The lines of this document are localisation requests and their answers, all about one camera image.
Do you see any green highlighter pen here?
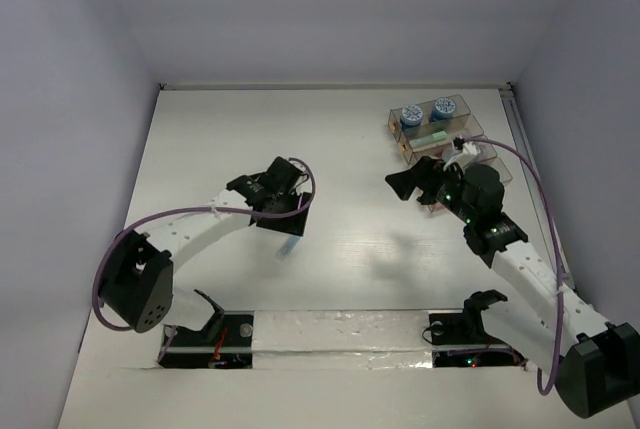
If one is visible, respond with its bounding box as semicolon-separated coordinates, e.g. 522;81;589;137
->
410;131;448;147

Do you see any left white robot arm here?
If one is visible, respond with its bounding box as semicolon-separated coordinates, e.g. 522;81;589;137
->
92;157;317;344

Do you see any clear tiered organizer tray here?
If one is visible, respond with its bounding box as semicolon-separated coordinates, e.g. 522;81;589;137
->
388;94;513;185

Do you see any blue ink jar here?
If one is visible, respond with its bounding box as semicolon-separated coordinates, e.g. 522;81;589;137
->
429;97;457;123
400;104;424;130

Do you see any blue ink jar front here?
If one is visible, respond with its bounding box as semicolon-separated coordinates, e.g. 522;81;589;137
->
400;104;424;130

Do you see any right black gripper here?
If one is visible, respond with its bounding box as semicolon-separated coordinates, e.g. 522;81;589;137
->
384;155;477;224

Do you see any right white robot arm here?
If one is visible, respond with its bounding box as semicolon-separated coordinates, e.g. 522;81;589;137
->
385;156;639;419

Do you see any blue highlighter pen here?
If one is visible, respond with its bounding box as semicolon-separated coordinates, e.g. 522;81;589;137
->
275;236;301;261

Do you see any orange capped highlighter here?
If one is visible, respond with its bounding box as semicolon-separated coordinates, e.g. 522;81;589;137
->
429;202;449;213

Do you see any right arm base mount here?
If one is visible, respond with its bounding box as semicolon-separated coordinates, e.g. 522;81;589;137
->
421;289;527;369

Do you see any blue ink jar back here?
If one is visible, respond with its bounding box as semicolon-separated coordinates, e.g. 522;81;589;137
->
429;97;457;123

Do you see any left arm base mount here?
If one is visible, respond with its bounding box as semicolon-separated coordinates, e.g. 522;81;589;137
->
157;290;254;369

